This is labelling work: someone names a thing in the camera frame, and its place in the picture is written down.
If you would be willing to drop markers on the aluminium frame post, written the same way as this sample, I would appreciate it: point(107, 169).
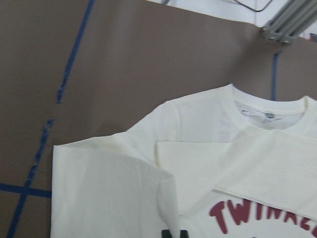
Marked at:
point(291, 20)

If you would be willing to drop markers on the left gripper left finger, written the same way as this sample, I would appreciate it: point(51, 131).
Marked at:
point(165, 234)

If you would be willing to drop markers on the cream long-sleeve cat shirt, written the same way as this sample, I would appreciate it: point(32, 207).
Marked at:
point(219, 164)

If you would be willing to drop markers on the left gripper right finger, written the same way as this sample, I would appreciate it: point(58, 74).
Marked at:
point(184, 234)

